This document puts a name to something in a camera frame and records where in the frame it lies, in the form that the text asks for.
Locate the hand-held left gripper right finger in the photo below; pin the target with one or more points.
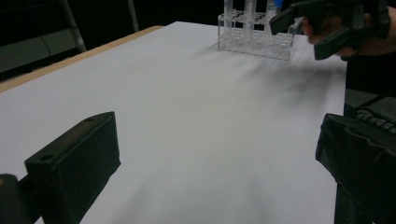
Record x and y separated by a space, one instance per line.
361 161

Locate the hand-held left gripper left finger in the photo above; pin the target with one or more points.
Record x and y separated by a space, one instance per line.
74 161

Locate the blue-capped test tube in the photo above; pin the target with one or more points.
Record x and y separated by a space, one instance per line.
272 12

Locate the clear acrylic test tube rack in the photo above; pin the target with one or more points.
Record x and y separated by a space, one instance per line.
255 46

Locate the white table sheet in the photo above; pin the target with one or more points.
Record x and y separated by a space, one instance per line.
186 124

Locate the grey metal stand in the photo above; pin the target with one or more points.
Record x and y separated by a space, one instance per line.
74 31

